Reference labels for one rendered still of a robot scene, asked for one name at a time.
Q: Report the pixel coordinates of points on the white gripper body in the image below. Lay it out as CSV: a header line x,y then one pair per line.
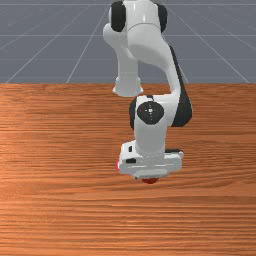
x,y
150,165

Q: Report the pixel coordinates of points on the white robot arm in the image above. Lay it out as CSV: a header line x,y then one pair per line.
x,y
146,50

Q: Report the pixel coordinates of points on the red apple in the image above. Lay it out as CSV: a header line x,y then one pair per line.
x,y
149,181

